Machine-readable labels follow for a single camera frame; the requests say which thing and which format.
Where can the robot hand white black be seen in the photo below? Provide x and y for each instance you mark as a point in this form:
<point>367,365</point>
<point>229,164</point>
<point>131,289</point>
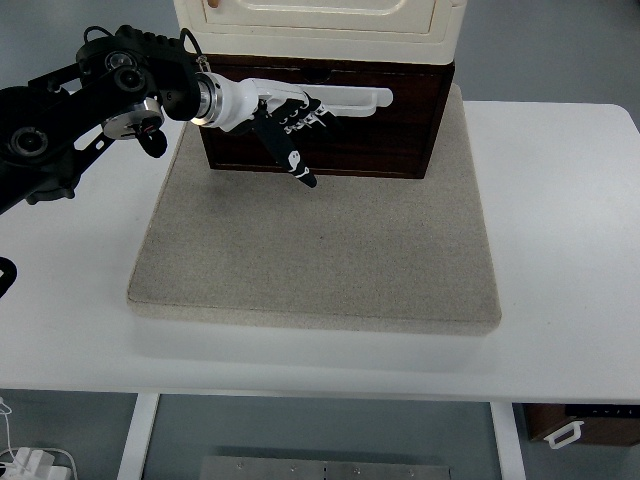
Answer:
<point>237,100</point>

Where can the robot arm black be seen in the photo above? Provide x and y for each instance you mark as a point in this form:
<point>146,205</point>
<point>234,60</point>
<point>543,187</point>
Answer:
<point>75,115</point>

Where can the grey foam mat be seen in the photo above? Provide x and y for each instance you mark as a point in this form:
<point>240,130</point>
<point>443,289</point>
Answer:
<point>310,260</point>

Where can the white table leg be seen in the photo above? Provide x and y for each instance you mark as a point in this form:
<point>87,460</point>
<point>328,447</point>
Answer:
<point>137,440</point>
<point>507,445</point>

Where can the white power adapter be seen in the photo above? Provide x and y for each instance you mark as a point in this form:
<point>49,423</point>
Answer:
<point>35,462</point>

